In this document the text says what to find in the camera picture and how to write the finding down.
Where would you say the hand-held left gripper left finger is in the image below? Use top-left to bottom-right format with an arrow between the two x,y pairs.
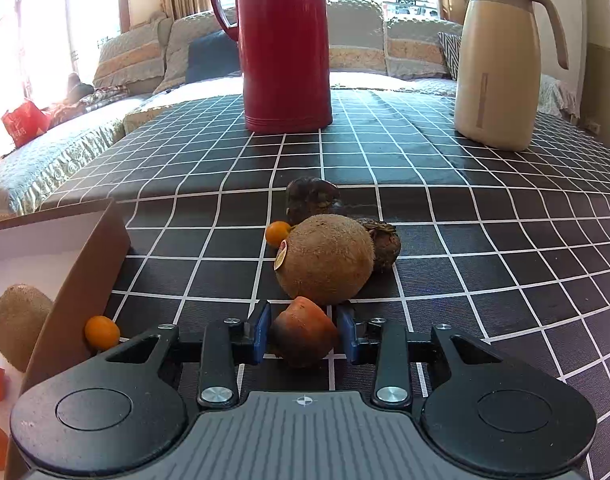
96,301 -> 273,410

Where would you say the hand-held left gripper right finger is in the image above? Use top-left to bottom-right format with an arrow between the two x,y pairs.
336,304 -> 506,410

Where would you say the carrot piece with dark end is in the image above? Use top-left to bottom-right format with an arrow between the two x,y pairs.
270,296 -> 340,369

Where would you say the brown cardboard box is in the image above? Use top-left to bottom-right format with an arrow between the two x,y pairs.
0,198 -> 132,480

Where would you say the brown kiwi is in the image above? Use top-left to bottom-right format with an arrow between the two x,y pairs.
0,284 -> 55,373

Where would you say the kiwi with sticker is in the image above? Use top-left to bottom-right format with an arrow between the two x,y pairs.
275,214 -> 376,307

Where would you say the small orange kumquat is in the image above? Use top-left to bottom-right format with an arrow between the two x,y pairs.
265,221 -> 292,249
84,315 -> 121,352

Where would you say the black checked tablecloth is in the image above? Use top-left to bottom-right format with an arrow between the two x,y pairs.
38,84 -> 610,480

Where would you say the beige quilted sofa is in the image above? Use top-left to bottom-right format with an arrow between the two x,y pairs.
0,0 -> 580,227

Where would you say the patterned folded blanket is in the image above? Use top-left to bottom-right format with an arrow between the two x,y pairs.
48,87 -> 132,127

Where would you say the red thermos flask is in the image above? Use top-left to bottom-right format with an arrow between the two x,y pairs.
209,0 -> 334,135

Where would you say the beige thermal carafe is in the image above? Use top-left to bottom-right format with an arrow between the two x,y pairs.
453,0 -> 570,152

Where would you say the dark brown cloth bundle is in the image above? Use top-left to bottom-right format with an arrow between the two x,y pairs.
66,72 -> 94,104

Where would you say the red plastic bag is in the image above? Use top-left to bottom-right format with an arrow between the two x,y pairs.
1,100 -> 51,149

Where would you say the white standing air conditioner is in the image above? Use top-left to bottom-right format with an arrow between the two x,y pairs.
527,0 -> 588,117

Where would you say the large side window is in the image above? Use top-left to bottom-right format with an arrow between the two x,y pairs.
0,0 -> 122,111

